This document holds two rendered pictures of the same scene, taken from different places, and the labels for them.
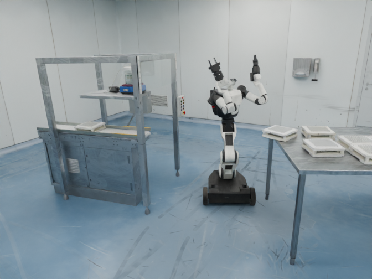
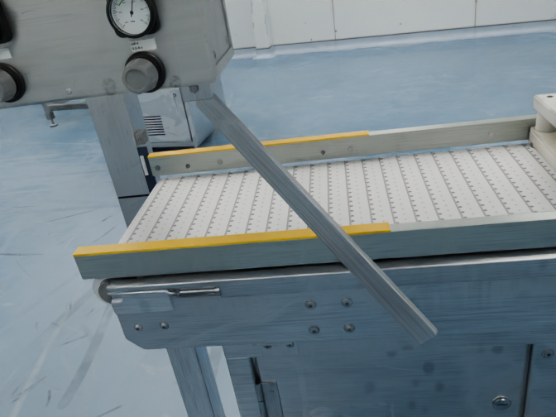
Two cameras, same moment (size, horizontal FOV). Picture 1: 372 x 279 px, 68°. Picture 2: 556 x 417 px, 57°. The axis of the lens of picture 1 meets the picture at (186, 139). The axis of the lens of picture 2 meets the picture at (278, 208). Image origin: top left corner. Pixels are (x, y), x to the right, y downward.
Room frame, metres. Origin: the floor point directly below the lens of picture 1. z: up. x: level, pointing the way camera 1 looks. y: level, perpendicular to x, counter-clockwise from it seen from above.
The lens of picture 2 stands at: (3.46, 0.53, 1.16)
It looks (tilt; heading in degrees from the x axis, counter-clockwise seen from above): 28 degrees down; 170
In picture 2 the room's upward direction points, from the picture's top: 9 degrees counter-clockwise
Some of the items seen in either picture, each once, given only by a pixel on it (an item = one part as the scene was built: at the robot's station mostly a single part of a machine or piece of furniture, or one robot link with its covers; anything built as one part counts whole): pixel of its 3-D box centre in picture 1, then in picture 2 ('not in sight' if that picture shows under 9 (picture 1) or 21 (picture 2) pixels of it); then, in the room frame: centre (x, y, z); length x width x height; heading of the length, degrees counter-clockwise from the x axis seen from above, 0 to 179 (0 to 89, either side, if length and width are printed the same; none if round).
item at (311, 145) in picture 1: (322, 144); not in sight; (2.14, -1.13, 0.93); 0.25 x 0.24 x 0.02; 178
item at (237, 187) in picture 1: (227, 179); not in sight; (3.02, -0.48, 0.19); 0.64 x 0.52 x 0.33; 176
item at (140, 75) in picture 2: not in sight; (139, 69); (3.03, 0.51, 1.08); 0.03 x 0.03 x 0.04; 71
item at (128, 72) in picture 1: (132, 74); not in sight; (2.87, 0.53, 1.47); 0.15 x 0.15 x 0.19
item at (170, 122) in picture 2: not in sight; (162, 87); (-0.02, 0.52, 0.38); 0.63 x 0.57 x 0.76; 60
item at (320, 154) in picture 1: (321, 150); not in sight; (2.14, -1.13, 0.88); 0.24 x 0.24 x 0.02; 88
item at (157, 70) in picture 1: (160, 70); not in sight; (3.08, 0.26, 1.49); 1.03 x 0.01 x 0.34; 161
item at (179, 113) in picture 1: (180, 106); not in sight; (3.58, 0.06, 0.99); 0.17 x 0.06 x 0.26; 161
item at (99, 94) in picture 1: (115, 94); not in sight; (2.89, 0.72, 1.27); 0.62 x 0.38 x 0.04; 71
